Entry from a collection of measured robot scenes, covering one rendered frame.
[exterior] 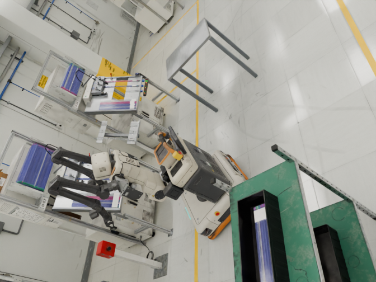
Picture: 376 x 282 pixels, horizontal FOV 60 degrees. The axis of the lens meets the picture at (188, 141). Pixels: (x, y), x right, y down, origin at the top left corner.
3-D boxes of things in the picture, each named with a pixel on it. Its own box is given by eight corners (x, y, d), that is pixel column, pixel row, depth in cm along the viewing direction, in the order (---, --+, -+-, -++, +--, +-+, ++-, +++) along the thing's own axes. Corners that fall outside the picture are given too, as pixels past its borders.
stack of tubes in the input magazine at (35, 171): (57, 151, 375) (34, 141, 361) (43, 190, 343) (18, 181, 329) (52, 156, 382) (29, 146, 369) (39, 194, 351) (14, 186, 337)
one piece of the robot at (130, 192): (140, 172, 304) (121, 163, 293) (146, 190, 281) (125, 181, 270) (131, 185, 308) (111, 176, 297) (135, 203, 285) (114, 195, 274)
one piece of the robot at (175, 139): (180, 140, 305) (169, 122, 292) (191, 160, 275) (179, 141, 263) (169, 146, 304) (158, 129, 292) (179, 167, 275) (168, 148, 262)
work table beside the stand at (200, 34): (257, 75, 383) (209, 35, 342) (216, 112, 416) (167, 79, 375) (249, 56, 415) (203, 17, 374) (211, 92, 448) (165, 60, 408)
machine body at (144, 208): (160, 187, 440) (121, 169, 408) (155, 237, 396) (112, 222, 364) (132, 203, 478) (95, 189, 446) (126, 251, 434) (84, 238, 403)
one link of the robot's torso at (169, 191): (180, 175, 312) (160, 165, 299) (189, 193, 288) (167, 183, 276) (164, 195, 318) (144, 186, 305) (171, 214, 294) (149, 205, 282)
